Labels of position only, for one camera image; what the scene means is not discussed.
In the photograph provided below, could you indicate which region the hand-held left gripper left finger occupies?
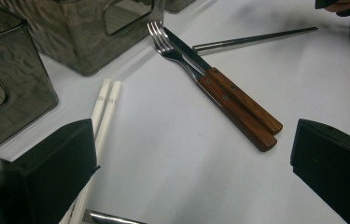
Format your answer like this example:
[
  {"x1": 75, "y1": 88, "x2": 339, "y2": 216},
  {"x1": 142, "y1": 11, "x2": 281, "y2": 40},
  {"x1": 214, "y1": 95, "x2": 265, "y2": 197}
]
[{"x1": 0, "y1": 118, "x2": 101, "y2": 224}]

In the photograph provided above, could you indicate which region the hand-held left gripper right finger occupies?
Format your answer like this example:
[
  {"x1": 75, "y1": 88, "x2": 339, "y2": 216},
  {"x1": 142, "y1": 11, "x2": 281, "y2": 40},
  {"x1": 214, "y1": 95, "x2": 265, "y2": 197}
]
[{"x1": 289, "y1": 118, "x2": 350, "y2": 224}]

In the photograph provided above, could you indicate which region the smoky clear plastic bin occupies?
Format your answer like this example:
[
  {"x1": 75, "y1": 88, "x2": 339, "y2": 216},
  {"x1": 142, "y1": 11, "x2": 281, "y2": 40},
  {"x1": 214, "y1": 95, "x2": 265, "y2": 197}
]
[
  {"x1": 0, "y1": 0, "x2": 60, "y2": 155},
  {"x1": 0, "y1": 0, "x2": 166, "y2": 77}
]

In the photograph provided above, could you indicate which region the white chopstick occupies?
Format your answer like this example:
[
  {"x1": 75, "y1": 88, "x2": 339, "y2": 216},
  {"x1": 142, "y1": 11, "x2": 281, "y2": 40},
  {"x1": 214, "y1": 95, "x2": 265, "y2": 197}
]
[
  {"x1": 68, "y1": 80, "x2": 123, "y2": 224},
  {"x1": 59, "y1": 77, "x2": 112, "y2": 224}
]

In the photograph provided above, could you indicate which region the white table cover sheet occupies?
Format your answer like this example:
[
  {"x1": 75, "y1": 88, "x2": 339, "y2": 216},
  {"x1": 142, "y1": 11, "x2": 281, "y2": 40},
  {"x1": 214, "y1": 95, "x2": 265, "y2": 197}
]
[{"x1": 0, "y1": 0, "x2": 350, "y2": 224}]

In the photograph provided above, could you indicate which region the wooden handled fork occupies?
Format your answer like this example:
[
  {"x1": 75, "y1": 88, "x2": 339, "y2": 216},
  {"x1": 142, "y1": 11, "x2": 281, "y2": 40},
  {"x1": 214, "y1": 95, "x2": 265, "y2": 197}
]
[{"x1": 147, "y1": 21, "x2": 279, "y2": 153}]

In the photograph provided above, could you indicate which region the wooden handled knife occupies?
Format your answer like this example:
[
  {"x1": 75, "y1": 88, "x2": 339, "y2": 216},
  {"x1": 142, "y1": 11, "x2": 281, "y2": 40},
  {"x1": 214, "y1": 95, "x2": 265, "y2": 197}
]
[{"x1": 162, "y1": 26, "x2": 284, "y2": 136}]

